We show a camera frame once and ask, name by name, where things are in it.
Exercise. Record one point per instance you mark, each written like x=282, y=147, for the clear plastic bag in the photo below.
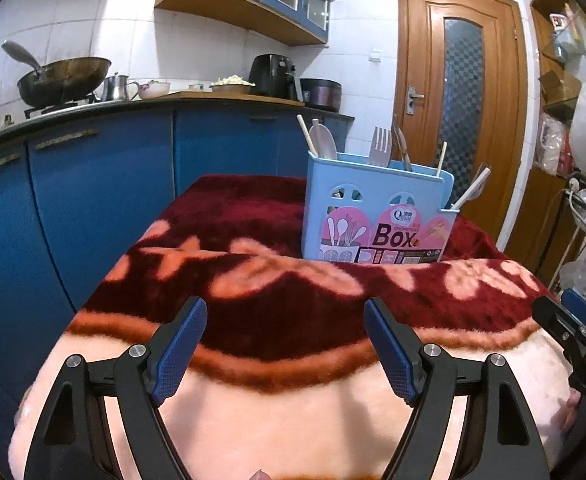
x=580, y=280

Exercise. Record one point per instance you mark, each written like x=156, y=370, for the wooden chopstick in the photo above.
x=305, y=135
x=442, y=157

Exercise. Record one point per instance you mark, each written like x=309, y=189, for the red floral blanket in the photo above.
x=253, y=220

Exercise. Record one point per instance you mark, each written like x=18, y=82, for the pink white packages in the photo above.
x=553, y=142

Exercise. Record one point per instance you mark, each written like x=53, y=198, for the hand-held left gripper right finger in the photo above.
x=390, y=355

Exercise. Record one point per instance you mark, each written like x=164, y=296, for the person's right hand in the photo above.
x=573, y=410

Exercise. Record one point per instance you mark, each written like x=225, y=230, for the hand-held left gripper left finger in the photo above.
x=180, y=352

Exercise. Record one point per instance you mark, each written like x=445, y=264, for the large dark wok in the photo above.
x=65, y=80

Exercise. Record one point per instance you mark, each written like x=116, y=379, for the wooden door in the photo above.
x=420, y=50

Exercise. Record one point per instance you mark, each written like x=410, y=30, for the wooden shelf unit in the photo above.
x=523, y=210

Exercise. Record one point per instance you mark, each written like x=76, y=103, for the steel table knife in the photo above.
x=397, y=135

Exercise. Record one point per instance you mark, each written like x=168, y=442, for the steel pitcher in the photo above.
x=115, y=87

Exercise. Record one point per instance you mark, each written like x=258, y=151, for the wooden cutting board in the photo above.
x=238, y=97

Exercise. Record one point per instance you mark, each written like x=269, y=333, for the white floral bowl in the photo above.
x=154, y=91

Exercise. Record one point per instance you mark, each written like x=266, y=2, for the dark countertop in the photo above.
x=123, y=106

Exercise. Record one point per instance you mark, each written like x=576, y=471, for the light blue utensil box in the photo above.
x=368, y=185

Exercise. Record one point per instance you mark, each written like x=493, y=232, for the cardboard box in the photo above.
x=558, y=85

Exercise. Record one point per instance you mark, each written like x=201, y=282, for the black air fryer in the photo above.
x=270, y=75

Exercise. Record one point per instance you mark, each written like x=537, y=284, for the white light switch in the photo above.
x=375, y=54

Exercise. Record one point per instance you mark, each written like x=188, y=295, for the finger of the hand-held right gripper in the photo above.
x=580, y=307
x=560, y=325

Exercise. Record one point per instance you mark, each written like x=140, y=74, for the white chopstick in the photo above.
x=473, y=187

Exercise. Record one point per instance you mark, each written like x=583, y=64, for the gas stove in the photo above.
x=58, y=106

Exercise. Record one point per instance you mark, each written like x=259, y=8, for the bowl of food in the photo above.
x=230, y=85

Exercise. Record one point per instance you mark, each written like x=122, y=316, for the metal ladle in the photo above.
x=20, y=54

